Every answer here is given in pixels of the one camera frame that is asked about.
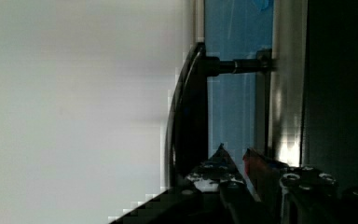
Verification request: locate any toaster oven door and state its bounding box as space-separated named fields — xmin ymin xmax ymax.
xmin=164 ymin=0 xmax=310 ymax=187

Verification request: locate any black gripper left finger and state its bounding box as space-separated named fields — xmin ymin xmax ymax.
xmin=184 ymin=144 xmax=246 ymax=199

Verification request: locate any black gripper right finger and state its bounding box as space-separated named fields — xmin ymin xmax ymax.
xmin=243 ymin=148 xmax=358 ymax=224

